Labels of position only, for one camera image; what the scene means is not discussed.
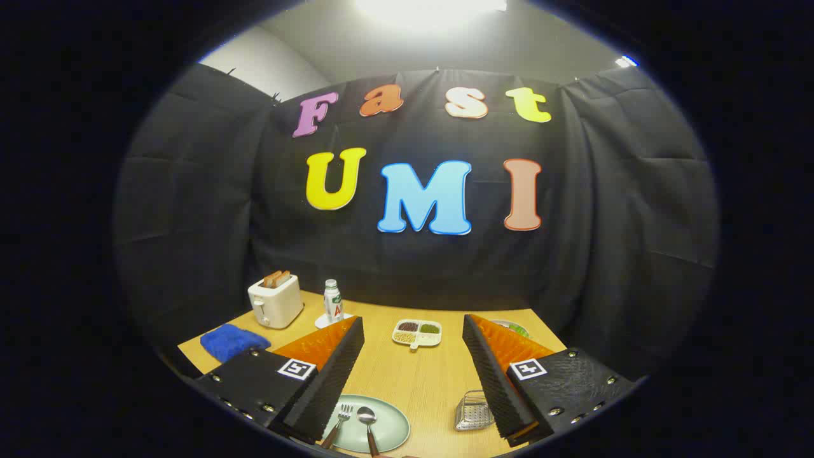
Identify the pale green plate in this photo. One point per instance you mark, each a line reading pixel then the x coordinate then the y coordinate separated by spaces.
pixel 391 426

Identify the ceiling light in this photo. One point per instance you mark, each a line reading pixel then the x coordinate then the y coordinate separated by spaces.
pixel 432 7

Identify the small white drink bottle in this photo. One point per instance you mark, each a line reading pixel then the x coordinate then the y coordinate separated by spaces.
pixel 333 302

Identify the divided dish with beans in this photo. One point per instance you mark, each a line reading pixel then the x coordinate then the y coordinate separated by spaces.
pixel 416 334

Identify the white plate with food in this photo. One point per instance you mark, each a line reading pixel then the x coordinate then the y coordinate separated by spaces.
pixel 515 329

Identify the white square coaster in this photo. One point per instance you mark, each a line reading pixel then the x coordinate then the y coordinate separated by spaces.
pixel 321 321

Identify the brown toast slice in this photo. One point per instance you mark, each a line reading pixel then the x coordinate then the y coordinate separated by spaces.
pixel 271 280
pixel 283 276

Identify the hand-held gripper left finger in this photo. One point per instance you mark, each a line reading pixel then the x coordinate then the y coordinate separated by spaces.
pixel 331 375

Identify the blue folded cloth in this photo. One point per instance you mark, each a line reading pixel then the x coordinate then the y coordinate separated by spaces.
pixel 229 340

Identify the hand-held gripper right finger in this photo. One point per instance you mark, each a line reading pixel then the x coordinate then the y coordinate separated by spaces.
pixel 493 375

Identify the cream white toaster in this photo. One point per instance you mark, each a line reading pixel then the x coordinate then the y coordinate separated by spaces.
pixel 280 308

